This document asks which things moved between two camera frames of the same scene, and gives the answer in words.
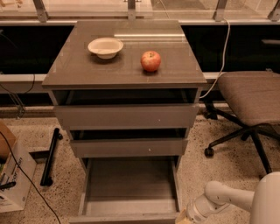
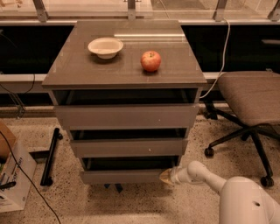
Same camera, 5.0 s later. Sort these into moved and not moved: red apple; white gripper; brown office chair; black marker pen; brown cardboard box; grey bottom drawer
Moved: grey bottom drawer; white gripper
Not moved: brown office chair; black marker pen; brown cardboard box; red apple
